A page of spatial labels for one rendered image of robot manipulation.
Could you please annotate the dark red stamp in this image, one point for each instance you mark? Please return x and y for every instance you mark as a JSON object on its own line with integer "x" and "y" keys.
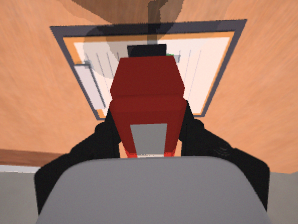
{"x": 147, "y": 104}

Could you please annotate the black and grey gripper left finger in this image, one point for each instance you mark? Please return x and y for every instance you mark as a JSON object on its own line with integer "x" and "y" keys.
{"x": 99, "y": 145}

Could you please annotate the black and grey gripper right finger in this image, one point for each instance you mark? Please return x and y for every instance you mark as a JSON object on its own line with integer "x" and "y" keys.
{"x": 201, "y": 142}

